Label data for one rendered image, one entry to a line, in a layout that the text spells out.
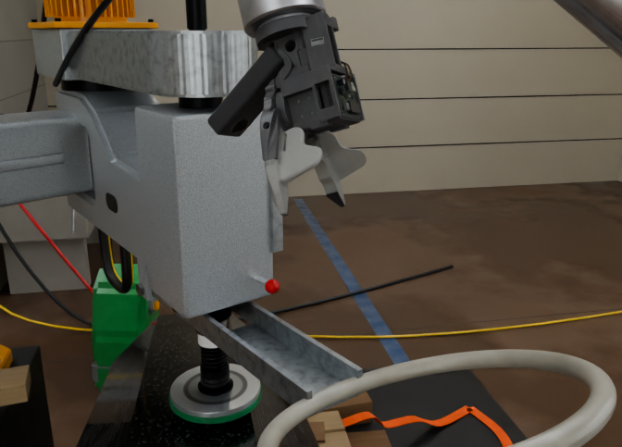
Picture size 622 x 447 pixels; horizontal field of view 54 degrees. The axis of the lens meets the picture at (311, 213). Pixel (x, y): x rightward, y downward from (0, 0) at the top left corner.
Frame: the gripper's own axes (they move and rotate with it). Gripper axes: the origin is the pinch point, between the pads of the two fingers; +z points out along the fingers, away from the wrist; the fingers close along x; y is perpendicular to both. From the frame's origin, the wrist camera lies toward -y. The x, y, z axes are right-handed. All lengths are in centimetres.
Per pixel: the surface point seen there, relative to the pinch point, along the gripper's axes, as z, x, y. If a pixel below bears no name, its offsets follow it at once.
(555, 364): 29.3, 36.8, 16.5
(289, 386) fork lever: 26.9, 30.8, -26.0
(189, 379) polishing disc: 30, 58, -70
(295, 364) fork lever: 26, 43, -31
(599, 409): 28.7, 15.2, 22.6
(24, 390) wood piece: 25, 44, -109
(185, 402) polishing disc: 34, 51, -66
